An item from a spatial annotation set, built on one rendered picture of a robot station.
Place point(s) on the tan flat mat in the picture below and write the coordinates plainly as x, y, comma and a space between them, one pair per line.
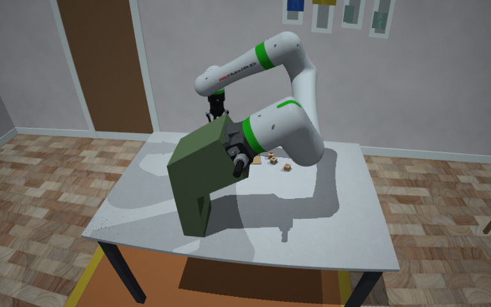
257, 159

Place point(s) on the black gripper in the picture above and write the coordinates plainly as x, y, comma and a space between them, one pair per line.
216, 110

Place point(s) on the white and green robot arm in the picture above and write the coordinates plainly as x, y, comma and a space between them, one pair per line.
284, 123

